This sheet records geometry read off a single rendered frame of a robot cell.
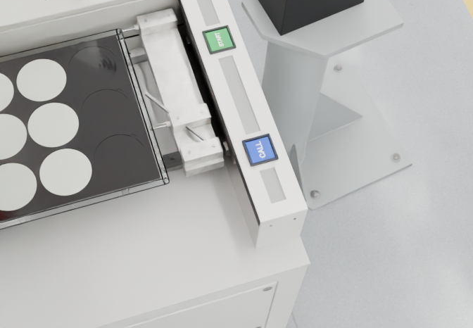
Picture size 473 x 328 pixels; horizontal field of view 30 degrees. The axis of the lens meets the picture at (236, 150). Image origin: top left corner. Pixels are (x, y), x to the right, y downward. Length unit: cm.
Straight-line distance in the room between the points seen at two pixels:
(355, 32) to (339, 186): 81
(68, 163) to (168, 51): 33
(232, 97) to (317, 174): 103
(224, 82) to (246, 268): 37
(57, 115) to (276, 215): 49
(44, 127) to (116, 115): 14
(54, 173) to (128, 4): 40
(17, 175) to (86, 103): 20
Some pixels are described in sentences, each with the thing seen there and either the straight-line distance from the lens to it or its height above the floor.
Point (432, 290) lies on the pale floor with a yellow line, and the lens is 267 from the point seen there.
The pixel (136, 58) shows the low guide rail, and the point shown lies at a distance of 192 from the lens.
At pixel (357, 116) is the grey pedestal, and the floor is 4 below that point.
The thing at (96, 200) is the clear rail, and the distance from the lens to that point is 171.
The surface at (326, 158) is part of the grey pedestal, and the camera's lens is 275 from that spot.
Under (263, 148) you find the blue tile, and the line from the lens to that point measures 168.
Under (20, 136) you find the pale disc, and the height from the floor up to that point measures 90.
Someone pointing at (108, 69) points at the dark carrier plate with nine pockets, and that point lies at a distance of 184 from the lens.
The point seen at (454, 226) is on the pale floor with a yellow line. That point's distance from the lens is 276.
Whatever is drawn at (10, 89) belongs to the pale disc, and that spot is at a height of 90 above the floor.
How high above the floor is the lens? 246
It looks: 63 degrees down
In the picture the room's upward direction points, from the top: 6 degrees clockwise
